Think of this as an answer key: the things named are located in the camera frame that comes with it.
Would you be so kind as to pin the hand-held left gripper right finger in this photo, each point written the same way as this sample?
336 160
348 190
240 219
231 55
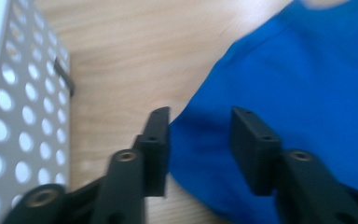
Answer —
254 149

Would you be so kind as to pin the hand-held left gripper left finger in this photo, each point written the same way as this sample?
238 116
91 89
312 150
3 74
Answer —
155 155

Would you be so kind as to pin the blue cloth with white print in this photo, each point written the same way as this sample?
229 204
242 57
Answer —
292 77

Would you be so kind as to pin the white perforated plastic basket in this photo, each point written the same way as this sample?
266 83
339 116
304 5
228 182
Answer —
24 124

